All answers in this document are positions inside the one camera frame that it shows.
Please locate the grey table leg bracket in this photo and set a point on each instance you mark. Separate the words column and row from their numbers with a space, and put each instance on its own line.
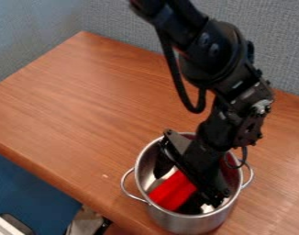
column 88, row 223

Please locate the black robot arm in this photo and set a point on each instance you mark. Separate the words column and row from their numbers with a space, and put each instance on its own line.
column 211, row 60

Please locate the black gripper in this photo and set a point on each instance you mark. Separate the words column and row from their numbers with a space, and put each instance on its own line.
column 198, row 162

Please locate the metal pot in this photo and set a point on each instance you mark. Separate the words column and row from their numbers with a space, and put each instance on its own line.
column 175, row 222

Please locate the red block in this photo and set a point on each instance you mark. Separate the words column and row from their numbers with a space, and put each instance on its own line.
column 172, row 193

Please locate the white object at corner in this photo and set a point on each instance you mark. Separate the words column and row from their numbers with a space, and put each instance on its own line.
column 11, row 226

